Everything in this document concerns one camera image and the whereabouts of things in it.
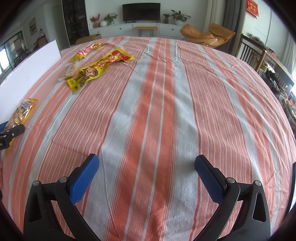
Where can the black flat television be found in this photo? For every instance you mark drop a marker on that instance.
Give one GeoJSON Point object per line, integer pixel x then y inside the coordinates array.
{"type": "Point", "coordinates": [141, 12]}

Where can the framed wall painting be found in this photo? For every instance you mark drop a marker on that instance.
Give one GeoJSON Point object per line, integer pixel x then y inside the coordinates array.
{"type": "Point", "coordinates": [32, 26]}

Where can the yellow cartoon snack bag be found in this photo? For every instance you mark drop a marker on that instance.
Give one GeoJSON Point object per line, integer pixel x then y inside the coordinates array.
{"type": "Point", "coordinates": [97, 68]}

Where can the orange lounge chair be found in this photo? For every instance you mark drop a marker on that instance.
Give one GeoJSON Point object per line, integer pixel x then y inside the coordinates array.
{"type": "Point", "coordinates": [213, 38]}

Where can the small wooden bench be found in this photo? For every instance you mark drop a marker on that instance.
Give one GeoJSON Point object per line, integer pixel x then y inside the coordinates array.
{"type": "Point", "coordinates": [141, 29]}

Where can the red flower vase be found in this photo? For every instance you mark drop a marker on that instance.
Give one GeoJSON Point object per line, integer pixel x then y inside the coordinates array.
{"type": "Point", "coordinates": [95, 21]}

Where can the black glass display cabinet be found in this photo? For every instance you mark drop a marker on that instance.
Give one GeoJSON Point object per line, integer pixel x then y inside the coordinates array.
{"type": "Point", "coordinates": [75, 19]}

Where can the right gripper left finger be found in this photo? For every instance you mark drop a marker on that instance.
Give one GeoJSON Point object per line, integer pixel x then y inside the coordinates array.
{"type": "Point", "coordinates": [51, 212]}

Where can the dark wooden chair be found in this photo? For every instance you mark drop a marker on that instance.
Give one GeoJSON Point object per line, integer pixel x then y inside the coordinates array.
{"type": "Point", "coordinates": [251, 52]}

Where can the white round vase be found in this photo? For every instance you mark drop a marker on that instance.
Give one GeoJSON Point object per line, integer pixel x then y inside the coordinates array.
{"type": "Point", "coordinates": [103, 23]}

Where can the brown cardboard box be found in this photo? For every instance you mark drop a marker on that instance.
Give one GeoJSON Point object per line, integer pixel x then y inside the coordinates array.
{"type": "Point", "coordinates": [88, 39]}

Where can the white TV cabinet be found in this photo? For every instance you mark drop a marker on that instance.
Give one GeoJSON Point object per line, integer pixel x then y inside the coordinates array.
{"type": "Point", "coordinates": [158, 30]}

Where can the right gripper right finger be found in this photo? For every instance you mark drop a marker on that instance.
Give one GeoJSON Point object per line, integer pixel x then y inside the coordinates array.
{"type": "Point", "coordinates": [252, 222]}

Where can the striped orange white tablecloth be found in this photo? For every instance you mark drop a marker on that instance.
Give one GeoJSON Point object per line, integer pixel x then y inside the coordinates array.
{"type": "Point", "coordinates": [147, 120]}

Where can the red wall hanging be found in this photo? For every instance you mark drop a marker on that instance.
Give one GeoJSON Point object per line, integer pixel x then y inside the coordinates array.
{"type": "Point", "coordinates": [252, 8]}

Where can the clear rice cake pack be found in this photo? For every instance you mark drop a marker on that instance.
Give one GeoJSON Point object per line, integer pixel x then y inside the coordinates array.
{"type": "Point", "coordinates": [69, 71]}

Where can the green plant left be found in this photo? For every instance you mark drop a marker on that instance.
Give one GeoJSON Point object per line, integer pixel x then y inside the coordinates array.
{"type": "Point", "coordinates": [110, 18]}

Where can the yellow peanut bag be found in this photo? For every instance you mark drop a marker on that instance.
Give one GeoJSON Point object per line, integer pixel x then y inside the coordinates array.
{"type": "Point", "coordinates": [20, 115]}

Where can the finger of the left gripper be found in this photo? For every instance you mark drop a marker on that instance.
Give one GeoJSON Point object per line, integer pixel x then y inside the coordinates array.
{"type": "Point", "coordinates": [9, 135]}

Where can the white cardboard storage box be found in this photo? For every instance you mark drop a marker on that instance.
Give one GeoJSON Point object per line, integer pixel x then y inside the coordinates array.
{"type": "Point", "coordinates": [25, 75]}

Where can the yellow red snack pack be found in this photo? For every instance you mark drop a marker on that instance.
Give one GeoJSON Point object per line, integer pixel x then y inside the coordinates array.
{"type": "Point", "coordinates": [86, 51]}

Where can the green potted plant right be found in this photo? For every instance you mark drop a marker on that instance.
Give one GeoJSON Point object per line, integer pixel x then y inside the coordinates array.
{"type": "Point", "coordinates": [179, 17]}

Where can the small dark potted plant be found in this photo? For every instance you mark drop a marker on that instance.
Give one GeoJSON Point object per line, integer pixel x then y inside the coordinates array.
{"type": "Point", "coordinates": [166, 18]}

